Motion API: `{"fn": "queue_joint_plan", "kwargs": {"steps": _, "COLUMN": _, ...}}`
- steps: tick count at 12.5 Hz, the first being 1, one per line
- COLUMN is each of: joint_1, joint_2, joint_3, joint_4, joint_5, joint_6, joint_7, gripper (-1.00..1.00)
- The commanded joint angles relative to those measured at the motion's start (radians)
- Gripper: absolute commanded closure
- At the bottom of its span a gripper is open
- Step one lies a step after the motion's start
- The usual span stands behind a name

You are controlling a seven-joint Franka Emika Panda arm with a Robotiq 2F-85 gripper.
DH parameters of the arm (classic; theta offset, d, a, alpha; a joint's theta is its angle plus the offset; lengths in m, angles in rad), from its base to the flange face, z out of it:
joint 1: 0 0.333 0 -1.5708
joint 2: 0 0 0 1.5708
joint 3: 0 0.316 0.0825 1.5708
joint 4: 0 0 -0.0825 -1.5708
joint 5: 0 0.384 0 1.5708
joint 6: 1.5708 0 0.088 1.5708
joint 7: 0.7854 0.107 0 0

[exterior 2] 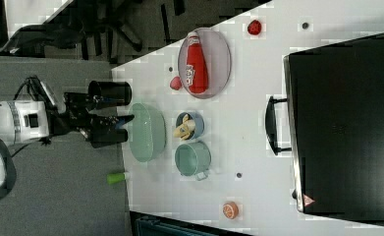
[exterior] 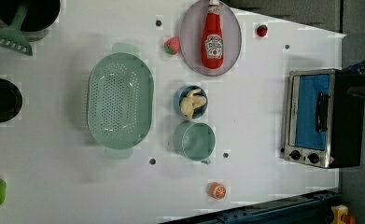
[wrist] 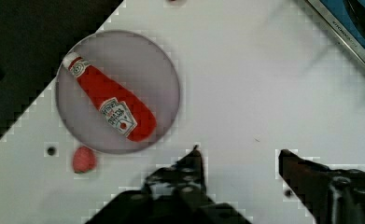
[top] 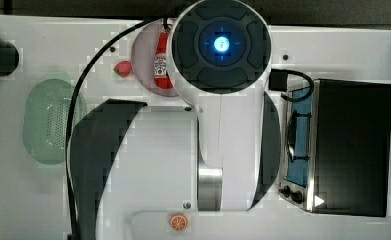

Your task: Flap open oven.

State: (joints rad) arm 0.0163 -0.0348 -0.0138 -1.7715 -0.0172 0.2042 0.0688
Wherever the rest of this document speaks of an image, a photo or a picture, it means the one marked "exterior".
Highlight black silver toaster oven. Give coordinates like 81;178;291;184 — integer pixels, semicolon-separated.
284;69;365;169

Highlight small red strawberry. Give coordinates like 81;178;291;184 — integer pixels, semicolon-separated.
257;24;268;37

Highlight yellow red toy object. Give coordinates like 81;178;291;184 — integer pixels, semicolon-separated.
330;204;357;224

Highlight red ketchup bottle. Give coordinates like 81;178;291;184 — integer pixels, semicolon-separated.
201;0;223;69

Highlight grey round plate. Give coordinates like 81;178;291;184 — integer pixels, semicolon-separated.
179;0;242;76

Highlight peeled yellow banana toy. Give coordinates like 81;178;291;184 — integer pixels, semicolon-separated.
179;89;207;119

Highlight green mug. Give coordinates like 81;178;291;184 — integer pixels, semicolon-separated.
173;121;216;164

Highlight dark blue small bowl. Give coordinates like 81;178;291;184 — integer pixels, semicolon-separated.
174;86;208;119

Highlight orange slice toy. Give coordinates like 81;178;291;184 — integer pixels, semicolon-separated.
207;182;227;200

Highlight large red strawberry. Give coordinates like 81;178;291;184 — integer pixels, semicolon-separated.
163;36;181;55

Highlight green perforated colander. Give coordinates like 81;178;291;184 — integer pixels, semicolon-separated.
87;43;154;159

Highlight green slotted spatula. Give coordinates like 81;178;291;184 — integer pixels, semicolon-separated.
0;0;33;56

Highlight black round pot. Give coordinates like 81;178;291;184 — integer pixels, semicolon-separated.
0;78;22;123

